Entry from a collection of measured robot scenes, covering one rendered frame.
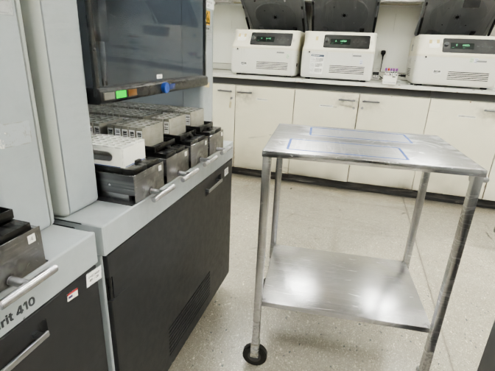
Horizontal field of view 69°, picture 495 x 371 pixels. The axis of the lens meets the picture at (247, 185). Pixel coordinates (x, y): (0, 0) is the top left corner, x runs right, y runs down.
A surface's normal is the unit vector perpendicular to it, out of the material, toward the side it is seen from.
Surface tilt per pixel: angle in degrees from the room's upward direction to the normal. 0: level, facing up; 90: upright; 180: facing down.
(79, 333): 90
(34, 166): 90
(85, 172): 90
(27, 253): 90
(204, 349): 0
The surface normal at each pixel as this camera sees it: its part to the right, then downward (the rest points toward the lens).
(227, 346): 0.04, -0.94
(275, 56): -0.32, 0.32
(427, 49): -0.23, -0.21
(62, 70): 0.96, 0.14
